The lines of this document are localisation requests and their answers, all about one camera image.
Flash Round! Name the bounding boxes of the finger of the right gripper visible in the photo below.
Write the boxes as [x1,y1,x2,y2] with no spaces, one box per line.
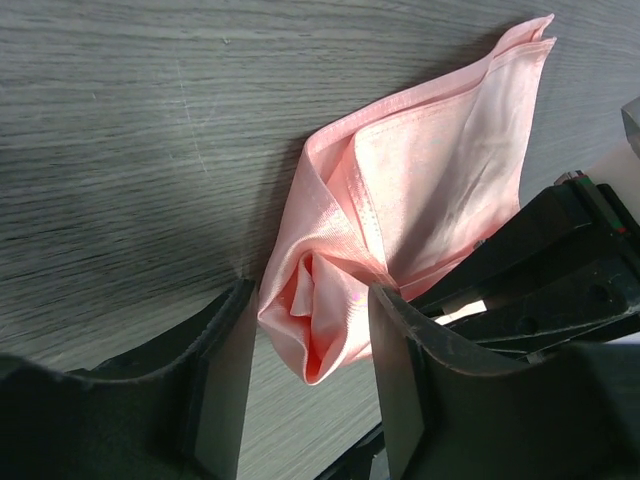
[411,185,580,315]
[447,259,628,355]

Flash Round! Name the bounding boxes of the pink satin napkin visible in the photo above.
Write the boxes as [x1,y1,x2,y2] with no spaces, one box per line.
[258,16,554,385]

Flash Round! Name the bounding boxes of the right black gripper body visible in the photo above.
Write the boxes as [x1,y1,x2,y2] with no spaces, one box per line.
[554,170,639,270]

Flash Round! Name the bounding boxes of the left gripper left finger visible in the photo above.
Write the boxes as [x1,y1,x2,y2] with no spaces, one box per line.
[1,279,256,479]

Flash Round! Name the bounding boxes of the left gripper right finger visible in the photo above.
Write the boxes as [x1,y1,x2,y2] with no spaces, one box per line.
[369,285,639,479]

